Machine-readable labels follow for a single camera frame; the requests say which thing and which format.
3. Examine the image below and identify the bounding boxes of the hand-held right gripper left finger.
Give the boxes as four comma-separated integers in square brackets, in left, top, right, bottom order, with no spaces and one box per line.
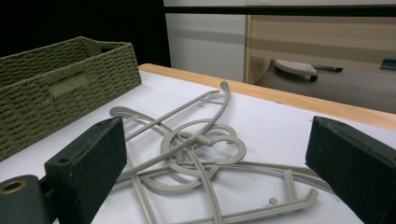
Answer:
[44,116,128,224]

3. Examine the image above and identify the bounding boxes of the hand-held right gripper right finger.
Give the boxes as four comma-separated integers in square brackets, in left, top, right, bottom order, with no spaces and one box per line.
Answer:
[304,115,396,224]

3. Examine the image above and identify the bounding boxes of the grey plastic clothes hanger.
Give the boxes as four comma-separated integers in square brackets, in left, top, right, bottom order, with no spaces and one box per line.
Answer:
[108,105,237,224]
[115,160,334,224]
[116,80,248,185]

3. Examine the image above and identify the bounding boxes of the green woven basket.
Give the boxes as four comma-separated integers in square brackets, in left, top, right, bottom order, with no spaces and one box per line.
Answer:
[0,35,143,162]

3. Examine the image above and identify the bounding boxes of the white table cover sheet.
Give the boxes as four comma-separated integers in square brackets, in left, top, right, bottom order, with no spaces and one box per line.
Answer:
[0,69,396,224]

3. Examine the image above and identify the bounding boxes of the wooden desk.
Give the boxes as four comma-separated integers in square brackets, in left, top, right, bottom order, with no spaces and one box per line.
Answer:
[244,0,396,86]

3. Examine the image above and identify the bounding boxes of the black curtain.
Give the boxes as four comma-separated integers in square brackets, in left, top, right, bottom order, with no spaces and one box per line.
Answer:
[0,0,172,68]

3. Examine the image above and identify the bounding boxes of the white cabinet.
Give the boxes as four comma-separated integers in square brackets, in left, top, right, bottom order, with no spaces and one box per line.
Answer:
[163,0,249,84]

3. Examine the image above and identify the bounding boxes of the dark desk handle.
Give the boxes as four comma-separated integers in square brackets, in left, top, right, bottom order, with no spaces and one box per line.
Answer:
[379,57,396,71]

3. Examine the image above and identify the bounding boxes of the black horizontal frame bar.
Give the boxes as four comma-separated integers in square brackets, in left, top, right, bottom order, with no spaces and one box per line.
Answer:
[163,5,396,19]

